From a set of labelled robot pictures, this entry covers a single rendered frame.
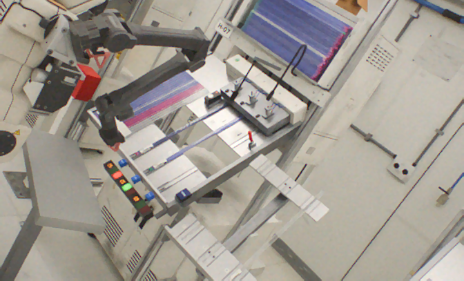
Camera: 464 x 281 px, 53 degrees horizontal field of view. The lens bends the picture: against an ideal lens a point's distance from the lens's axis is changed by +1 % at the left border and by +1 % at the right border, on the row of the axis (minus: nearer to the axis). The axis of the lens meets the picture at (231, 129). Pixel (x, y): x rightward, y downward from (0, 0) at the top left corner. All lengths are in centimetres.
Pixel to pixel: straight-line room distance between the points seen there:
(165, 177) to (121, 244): 69
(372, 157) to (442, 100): 60
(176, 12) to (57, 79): 177
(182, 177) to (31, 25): 82
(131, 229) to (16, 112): 103
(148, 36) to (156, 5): 161
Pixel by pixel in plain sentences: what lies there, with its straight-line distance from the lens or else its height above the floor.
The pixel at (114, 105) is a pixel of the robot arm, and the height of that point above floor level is 98.
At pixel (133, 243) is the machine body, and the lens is 244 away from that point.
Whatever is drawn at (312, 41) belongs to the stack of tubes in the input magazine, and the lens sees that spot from 209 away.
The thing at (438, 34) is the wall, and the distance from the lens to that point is 353.
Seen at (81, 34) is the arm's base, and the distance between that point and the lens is 143.
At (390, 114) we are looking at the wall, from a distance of 349.
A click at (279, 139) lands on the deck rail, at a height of 110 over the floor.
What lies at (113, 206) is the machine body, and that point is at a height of 27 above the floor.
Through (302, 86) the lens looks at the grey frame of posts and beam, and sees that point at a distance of 209.
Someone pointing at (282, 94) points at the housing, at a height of 126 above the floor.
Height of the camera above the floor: 154
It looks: 15 degrees down
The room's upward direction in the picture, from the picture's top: 32 degrees clockwise
